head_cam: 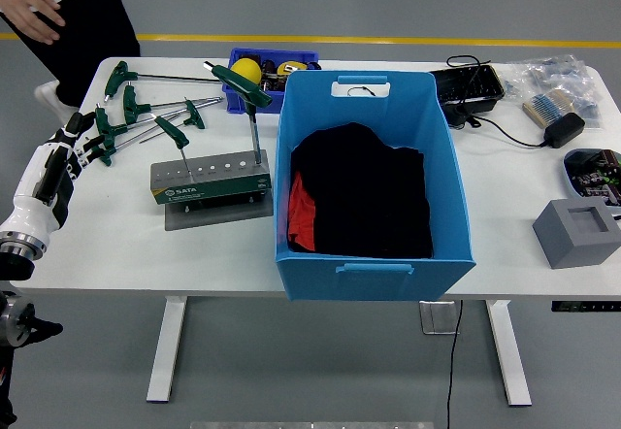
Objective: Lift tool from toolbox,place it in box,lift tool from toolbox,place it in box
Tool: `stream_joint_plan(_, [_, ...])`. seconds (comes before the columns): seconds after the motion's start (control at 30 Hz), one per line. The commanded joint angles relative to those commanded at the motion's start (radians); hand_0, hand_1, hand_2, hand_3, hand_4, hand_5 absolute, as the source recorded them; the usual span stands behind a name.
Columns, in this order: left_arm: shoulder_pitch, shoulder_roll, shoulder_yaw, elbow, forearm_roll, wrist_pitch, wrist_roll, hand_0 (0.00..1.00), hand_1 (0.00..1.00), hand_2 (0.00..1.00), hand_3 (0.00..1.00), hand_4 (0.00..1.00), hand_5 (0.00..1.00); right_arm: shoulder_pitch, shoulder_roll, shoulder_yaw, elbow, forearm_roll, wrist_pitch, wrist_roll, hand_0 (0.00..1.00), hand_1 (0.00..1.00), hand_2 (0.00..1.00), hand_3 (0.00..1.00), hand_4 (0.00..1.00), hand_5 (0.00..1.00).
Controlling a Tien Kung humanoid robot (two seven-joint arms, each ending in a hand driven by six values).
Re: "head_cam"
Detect small metal floor plate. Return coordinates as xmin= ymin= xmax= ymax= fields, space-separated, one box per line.
xmin=419 ymin=300 xmax=462 ymax=336

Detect red cloth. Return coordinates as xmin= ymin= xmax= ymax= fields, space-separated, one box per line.
xmin=286 ymin=171 xmax=317 ymax=251

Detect yellow tape measure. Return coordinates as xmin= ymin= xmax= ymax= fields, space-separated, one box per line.
xmin=276 ymin=59 xmax=311 ymax=79

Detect circuit parts pile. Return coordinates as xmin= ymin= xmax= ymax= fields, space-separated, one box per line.
xmin=570 ymin=149 xmax=621 ymax=207

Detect black floor cable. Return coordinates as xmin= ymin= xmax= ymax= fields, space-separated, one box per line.
xmin=444 ymin=300 xmax=465 ymax=429

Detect long green T-handle hex wrench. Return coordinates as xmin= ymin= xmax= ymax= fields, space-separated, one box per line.
xmin=103 ymin=59 xmax=223 ymax=105

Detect dark electronic parts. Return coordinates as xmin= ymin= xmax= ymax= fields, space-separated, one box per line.
xmin=261 ymin=58 xmax=286 ymax=93

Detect clear plastic component bags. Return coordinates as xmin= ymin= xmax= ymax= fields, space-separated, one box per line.
xmin=502 ymin=53 xmax=605 ymax=127

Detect large blue storage box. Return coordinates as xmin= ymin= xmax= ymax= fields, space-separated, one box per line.
xmin=274 ymin=69 xmax=477 ymax=303

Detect person's right hand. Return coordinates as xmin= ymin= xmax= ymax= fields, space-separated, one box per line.
xmin=0 ymin=0 xmax=67 ymax=46

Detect light blue tray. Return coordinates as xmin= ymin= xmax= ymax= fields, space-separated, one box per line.
xmin=562 ymin=147 xmax=621 ymax=216

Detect white table leg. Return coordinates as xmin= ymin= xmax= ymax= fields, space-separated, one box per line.
xmin=484 ymin=299 xmax=534 ymax=408
xmin=146 ymin=296 xmax=189 ymax=405

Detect small blue parts bin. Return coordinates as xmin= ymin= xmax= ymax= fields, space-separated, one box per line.
xmin=221 ymin=47 xmax=321 ymax=116

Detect person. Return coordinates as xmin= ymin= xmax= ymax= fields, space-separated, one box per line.
xmin=0 ymin=0 xmax=142 ymax=124

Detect yellow ball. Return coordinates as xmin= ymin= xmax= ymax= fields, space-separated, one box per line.
xmin=229 ymin=57 xmax=263 ymax=85

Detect grey foam cube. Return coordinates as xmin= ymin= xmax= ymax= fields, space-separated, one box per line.
xmin=532 ymin=197 xmax=621 ymax=270

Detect black plastic tray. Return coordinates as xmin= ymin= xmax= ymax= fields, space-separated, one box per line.
xmin=430 ymin=64 xmax=506 ymax=127

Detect black table control panel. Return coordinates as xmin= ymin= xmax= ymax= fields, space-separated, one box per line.
xmin=550 ymin=300 xmax=621 ymax=313

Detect taped resistor strip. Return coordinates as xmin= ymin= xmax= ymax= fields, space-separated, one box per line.
xmin=522 ymin=87 xmax=576 ymax=127

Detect black cloth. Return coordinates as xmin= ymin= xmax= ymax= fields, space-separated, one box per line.
xmin=289 ymin=121 xmax=435 ymax=259

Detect green silver wrench stand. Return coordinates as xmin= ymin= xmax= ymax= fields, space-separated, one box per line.
xmin=148 ymin=149 xmax=273 ymax=206

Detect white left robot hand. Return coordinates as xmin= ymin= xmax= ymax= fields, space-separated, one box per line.
xmin=0 ymin=111 xmax=106 ymax=245

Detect black power adapter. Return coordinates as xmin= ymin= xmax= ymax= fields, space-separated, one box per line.
xmin=542 ymin=112 xmax=587 ymax=149

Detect large green T-handle hex wrench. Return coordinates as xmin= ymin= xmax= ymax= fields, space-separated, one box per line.
xmin=203 ymin=61 xmax=273 ymax=166

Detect black adapter cable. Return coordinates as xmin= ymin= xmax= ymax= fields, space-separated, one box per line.
xmin=444 ymin=53 xmax=549 ymax=149

